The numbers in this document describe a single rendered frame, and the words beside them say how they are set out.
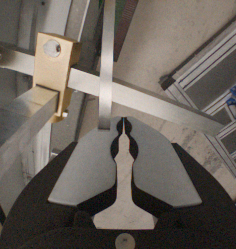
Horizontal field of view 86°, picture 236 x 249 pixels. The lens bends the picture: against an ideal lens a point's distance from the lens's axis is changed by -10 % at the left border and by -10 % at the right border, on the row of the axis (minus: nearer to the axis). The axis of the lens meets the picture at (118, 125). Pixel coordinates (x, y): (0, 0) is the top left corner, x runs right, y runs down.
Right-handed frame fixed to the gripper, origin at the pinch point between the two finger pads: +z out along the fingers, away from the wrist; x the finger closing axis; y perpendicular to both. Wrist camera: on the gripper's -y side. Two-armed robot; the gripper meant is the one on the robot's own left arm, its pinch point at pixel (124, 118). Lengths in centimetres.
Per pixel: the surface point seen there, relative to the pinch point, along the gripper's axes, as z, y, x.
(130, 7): 22.0, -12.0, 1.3
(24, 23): 30.1, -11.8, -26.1
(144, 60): 92, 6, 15
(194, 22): 92, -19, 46
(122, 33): 22.0, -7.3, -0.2
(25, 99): 4.5, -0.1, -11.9
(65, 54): 9.2, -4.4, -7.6
